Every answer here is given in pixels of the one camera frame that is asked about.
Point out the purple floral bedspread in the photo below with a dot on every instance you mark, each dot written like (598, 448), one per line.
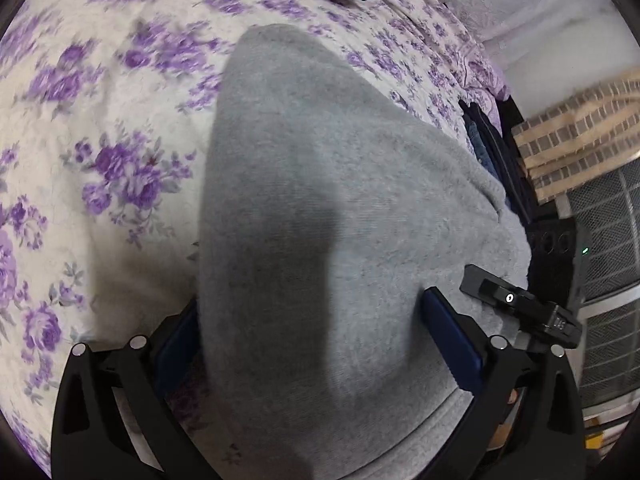
(100, 85)

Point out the white lace covered bedding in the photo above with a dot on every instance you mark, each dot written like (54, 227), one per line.
(500, 0)

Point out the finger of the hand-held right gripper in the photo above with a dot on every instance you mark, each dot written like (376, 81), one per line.
(500, 295)

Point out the black speaker box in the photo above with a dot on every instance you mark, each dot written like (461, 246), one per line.
(555, 245)

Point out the grey fleece pants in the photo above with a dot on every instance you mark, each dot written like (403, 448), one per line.
(325, 210)

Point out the beige grey checked cloth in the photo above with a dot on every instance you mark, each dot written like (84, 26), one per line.
(575, 135)

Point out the dark navy pants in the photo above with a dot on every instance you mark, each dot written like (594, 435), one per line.
(507, 165)

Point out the grey mesh panel appliance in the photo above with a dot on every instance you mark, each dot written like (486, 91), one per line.
(615, 235)

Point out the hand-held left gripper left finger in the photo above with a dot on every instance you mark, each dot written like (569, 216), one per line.
(175, 352)

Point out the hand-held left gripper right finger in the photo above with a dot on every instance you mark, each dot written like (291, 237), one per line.
(450, 345)

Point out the blue jeans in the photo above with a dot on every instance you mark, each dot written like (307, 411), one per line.
(482, 152)

